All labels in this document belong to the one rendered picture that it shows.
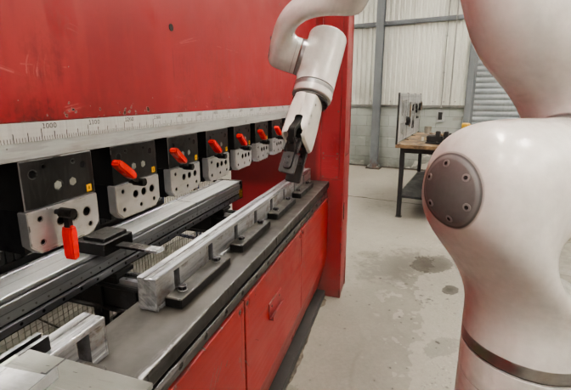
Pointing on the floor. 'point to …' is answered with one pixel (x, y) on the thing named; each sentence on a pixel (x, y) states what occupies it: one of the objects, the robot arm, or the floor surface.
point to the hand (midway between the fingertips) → (291, 169)
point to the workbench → (413, 190)
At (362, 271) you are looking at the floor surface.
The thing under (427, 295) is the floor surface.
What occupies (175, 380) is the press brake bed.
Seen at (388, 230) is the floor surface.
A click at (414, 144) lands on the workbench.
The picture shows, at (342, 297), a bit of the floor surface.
